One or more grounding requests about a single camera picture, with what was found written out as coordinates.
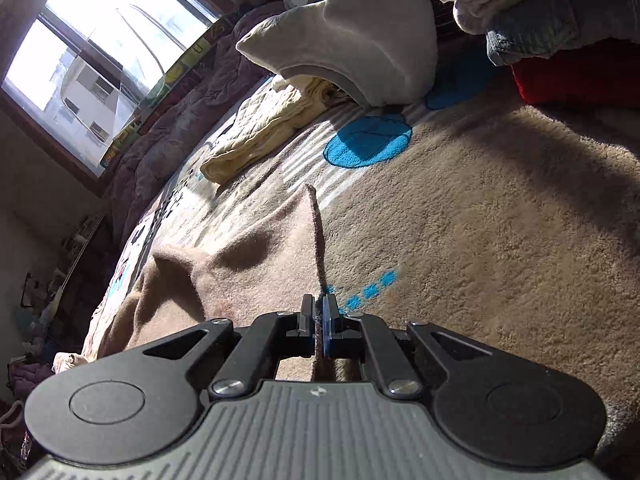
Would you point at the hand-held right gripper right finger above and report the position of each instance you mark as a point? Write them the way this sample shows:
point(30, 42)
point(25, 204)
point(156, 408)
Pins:
point(330, 327)

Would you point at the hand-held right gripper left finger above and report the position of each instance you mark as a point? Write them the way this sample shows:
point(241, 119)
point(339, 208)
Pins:
point(270, 340)

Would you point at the beige knit sweater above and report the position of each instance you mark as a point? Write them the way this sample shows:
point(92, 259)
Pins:
point(240, 280)

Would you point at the tall stack of folded clothes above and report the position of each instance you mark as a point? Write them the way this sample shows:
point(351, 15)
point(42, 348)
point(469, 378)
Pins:
point(550, 15)

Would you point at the cartoon mouse printed blanket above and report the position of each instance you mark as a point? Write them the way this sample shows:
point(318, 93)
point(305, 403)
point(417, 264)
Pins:
point(475, 210)

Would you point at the yellow quilted folded blanket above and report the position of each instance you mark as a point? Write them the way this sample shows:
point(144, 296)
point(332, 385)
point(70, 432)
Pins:
point(260, 135)

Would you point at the cluttered shelf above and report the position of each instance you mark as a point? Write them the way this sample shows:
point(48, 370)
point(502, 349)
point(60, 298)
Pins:
point(55, 290)

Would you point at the purple quilt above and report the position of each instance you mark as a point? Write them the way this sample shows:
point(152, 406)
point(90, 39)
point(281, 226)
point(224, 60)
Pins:
point(175, 125)

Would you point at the colourful alphabet mat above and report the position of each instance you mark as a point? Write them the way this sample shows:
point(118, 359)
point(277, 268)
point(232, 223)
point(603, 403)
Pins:
point(160, 90)

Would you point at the white sweatshirt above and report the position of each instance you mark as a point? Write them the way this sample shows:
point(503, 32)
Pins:
point(365, 35)

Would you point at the window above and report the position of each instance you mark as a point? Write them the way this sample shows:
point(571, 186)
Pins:
point(100, 35)

